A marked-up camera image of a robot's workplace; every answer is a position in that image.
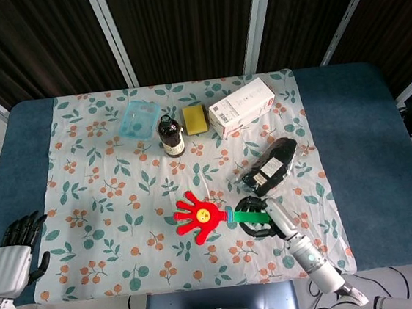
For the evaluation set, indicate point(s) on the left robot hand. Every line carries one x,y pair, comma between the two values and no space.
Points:
8,267

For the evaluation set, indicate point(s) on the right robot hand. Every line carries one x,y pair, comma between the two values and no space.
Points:
277,215

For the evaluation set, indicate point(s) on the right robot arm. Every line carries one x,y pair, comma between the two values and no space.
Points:
313,261

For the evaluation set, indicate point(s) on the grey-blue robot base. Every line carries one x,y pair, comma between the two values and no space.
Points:
221,304

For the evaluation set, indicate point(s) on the black socks in plastic bag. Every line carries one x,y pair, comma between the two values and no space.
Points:
266,170

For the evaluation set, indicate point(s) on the white cardboard product box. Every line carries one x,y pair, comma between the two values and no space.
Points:
241,106

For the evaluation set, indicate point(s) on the blue padded table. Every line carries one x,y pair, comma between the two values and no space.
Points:
367,145

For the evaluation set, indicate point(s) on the yellow green scrub sponge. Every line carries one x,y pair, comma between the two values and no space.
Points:
194,120

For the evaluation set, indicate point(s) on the dark glass bottle with label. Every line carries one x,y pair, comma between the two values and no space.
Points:
171,138

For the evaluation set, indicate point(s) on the floral orange-berry tablecloth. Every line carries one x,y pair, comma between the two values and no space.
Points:
121,193

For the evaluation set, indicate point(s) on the clear blue plastic container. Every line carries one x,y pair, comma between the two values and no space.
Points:
138,123

